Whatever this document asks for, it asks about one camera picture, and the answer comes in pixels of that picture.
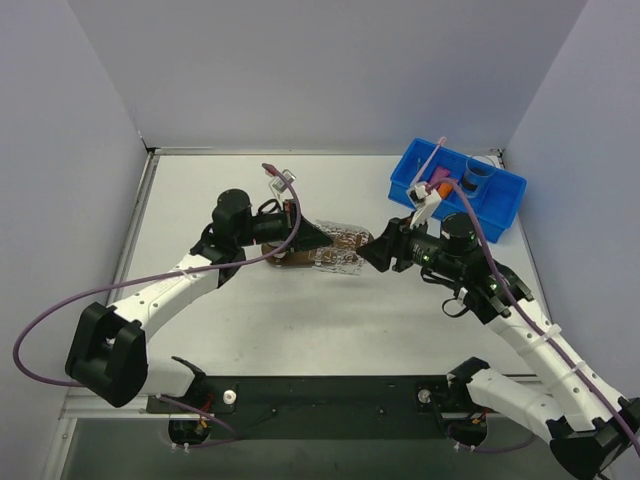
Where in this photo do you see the clear textured toothbrush holder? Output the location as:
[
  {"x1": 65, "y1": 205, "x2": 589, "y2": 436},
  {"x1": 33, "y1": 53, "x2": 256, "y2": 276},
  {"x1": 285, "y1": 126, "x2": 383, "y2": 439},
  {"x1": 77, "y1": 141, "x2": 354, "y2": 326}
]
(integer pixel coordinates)
[{"x1": 309, "y1": 220, "x2": 372, "y2": 276}]

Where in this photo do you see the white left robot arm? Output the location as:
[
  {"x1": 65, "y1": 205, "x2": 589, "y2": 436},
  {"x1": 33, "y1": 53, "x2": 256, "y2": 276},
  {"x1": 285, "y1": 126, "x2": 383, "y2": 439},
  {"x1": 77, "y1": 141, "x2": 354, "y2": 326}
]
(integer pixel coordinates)
[{"x1": 65, "y1": 189, "x2": 333, "y2": 412}]

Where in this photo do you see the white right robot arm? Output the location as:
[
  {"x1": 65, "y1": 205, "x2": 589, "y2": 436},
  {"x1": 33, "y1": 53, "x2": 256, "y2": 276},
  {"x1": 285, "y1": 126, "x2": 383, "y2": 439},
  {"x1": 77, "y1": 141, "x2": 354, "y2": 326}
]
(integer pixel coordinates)
[{"x1": 357, "y1": 213, "x2": 639, "y2": 479}]

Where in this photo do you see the brown oval wooden tray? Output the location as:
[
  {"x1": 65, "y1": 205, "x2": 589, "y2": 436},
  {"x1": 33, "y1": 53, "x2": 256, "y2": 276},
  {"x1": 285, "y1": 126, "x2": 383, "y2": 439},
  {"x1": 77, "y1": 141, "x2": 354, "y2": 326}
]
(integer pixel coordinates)
[{"x1": 266, "y1": 250, "x2": 314, "y2": 268}]

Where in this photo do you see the orange toothpaste tube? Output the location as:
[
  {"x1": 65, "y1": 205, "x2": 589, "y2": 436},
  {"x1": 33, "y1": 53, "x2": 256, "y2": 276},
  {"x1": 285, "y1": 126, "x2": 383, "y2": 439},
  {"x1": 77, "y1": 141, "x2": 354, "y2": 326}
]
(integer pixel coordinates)
[{"x1": 438, "y1": 183, "x2": 453, "y2": 199}]

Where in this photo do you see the magenta toothpaste tube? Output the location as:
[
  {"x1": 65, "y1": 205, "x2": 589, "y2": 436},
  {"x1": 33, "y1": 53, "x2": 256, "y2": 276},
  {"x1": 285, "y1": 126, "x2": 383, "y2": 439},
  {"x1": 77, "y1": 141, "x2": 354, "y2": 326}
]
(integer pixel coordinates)
[{"x1": 429, "y1": 166, "x2": 450, "y2": 185}]

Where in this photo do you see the pink toothbrush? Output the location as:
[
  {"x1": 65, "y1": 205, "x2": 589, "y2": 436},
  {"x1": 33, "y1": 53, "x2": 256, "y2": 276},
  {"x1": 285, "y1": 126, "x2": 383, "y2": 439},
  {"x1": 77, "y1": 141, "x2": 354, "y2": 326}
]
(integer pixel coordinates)
[{"x1": 409, "y1": 136, "x2": 447, "y2": 188}]

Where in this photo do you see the blue plastic bin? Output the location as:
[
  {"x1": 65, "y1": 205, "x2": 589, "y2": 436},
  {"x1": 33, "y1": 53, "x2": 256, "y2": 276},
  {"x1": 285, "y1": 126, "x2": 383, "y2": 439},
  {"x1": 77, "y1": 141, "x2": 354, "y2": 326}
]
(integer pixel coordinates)
[{"x1": 386, "y1": 136, "x2": 527, "y2": 245}]

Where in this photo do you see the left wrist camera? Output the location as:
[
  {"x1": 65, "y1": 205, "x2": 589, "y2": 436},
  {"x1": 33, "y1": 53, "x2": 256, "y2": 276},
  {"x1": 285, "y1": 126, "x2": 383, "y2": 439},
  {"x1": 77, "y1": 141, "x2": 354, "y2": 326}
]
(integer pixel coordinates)
[{"x1": 262, "y1": 163, "x2": 296, "y2": 199}]

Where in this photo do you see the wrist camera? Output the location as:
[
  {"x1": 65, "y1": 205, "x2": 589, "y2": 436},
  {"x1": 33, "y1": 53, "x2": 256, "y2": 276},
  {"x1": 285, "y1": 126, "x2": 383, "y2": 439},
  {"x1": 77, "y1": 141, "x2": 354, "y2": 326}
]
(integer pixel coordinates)
[
  {"x1": 406, "y1": 182, "x2": 442, "y2": 230},
  {"x1": 262, "y1": 163, "x2": 296, "y2": 199}
]

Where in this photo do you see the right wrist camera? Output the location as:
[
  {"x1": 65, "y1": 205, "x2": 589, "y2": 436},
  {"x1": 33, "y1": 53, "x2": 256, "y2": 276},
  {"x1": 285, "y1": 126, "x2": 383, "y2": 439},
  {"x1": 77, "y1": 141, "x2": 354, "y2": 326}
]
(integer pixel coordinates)
[{"x1": 406, "y1": 182, "x2": 442, "y2": 230}]

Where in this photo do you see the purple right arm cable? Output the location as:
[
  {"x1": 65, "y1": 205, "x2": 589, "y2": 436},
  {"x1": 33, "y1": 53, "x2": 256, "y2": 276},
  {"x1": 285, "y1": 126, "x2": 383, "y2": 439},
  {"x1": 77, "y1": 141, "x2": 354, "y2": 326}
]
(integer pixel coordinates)
[{"x1": 429, "y1": 179, "x2": 640, "y2": 451}]

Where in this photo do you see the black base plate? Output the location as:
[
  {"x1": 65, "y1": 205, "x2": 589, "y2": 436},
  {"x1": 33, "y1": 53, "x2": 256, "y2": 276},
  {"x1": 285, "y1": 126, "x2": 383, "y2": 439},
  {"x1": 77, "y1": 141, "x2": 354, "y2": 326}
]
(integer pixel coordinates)
[{"x1": 144, "y1": 373, "x2": 506, "y2": 441}]

